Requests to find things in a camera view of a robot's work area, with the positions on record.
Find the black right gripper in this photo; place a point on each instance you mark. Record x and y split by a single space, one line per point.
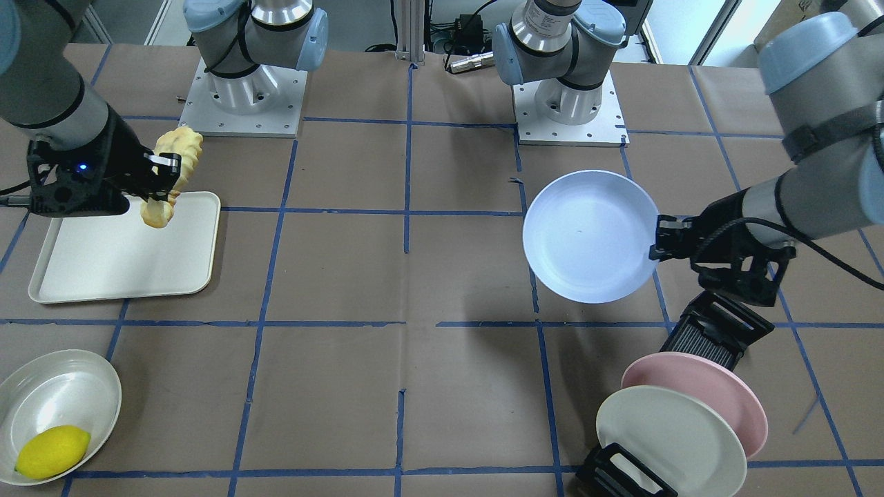
122 156

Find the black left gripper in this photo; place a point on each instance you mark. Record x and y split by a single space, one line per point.
723 215

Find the blue plate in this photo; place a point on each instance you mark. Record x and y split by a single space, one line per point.
587 236

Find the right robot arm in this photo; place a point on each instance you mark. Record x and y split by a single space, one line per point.
45 97

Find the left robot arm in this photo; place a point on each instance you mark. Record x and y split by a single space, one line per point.
824 78

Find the pink plate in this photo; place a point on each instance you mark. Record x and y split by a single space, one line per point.
709 382

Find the cream white plate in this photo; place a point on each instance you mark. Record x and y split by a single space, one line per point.
685 443

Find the black dish rack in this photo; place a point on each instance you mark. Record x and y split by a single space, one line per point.
713 327

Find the white rectangular tray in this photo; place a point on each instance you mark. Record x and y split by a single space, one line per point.
114 257

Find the white shallow bowl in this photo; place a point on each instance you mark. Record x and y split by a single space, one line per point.
69 388

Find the silver cylindrical connector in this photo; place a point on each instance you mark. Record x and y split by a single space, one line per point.
473 62

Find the cardboard box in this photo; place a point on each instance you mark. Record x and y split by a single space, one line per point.
791 13

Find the black power adapter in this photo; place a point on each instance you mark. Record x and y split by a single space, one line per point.
469 29

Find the yellow lemon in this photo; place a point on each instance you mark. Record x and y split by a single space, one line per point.
53 452

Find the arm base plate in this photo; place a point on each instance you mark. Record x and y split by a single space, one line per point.
276 103
550 114

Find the aluminium frame post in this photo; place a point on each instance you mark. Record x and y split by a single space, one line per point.
410 30

